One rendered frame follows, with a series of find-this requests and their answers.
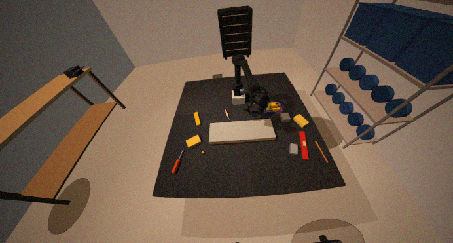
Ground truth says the red-handled awl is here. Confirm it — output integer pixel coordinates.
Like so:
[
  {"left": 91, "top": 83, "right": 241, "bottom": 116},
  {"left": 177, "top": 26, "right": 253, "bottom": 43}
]
[{"left": 172, "top": 157, "right": 181, "bottom": 174}]

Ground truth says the red flat bar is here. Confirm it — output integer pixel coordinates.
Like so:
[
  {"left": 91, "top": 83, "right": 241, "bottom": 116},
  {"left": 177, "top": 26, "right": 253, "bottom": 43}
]
[{"left": 299, "top": 131, "right": 309, "bottom": 160}]

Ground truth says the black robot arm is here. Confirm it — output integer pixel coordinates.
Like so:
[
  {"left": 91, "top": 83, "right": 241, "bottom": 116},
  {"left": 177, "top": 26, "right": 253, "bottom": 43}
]
[{"left": 232, "top": 54, "right": 266, "bottom": 113}]

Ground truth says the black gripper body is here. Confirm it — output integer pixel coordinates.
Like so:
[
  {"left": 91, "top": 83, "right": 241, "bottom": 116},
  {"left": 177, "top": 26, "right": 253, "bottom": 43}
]
[{"left": 243, "top": 100, "right": 268, "bottom": 111}]

